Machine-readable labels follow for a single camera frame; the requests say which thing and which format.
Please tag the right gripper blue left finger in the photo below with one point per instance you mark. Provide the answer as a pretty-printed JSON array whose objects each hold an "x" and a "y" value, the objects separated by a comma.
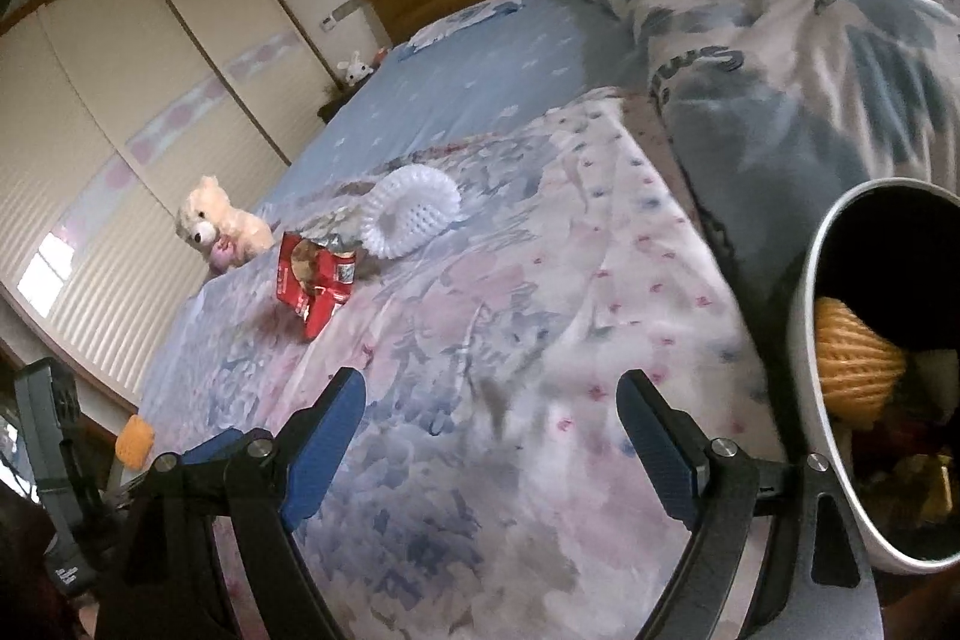
[{"x": 314, "y": 441}]

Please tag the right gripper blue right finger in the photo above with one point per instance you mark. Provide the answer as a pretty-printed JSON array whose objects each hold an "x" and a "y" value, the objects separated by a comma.
[{"x": 668, "y": 443}]

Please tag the red snack wrapper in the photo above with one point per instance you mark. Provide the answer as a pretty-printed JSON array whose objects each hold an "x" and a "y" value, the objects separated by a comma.
[{"x": 314, "y": 280}]

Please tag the white foam fruit net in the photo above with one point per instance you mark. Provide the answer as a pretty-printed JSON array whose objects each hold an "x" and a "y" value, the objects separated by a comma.
[{"x": 406, "y": 210}]

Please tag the white round trash bin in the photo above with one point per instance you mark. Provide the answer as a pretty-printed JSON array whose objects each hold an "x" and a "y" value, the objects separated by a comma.
[{"x": 889, "y": 250}]

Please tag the person's left hand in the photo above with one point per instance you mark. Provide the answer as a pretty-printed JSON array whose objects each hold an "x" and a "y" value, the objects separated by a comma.
[{"x": 31, "y": 605}]

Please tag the orange foam fruit net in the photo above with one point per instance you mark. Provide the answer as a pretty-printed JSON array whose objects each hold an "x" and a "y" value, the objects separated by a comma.
[{"x": 134, "y": 442}]

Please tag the floral pink blanket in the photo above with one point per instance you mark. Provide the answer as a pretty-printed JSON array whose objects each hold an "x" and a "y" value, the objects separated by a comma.
[{"x": 490, "y": 491}]

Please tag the cream teddy bear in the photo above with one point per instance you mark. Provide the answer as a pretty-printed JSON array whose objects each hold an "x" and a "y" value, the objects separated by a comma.
[{"x": 227, "y": 237}]

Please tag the dark wooden nightstand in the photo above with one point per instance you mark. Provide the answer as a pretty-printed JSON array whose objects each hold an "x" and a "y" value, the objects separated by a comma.
[{"x": 327, "y": 111}]

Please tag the white rabbit plush toy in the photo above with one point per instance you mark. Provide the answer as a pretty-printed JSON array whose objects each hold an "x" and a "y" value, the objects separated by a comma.
[{"x": 354, "y": 70}]

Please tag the grey patterned duvet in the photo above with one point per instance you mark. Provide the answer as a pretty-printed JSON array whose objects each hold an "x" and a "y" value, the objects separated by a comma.
[{"x": 776, "y": 107}]

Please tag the white sliding wardrobe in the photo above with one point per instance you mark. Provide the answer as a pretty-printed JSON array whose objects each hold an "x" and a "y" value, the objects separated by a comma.
[{"x": 112, "y": 111}]

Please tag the blue bed sheet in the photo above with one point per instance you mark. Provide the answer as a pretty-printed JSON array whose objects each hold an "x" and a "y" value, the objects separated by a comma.
[{"x": 495, "y": 76}]

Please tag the blue white pillow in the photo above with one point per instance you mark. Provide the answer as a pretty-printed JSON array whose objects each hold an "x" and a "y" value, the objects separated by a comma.
[{"x": 455, "y": 22}]

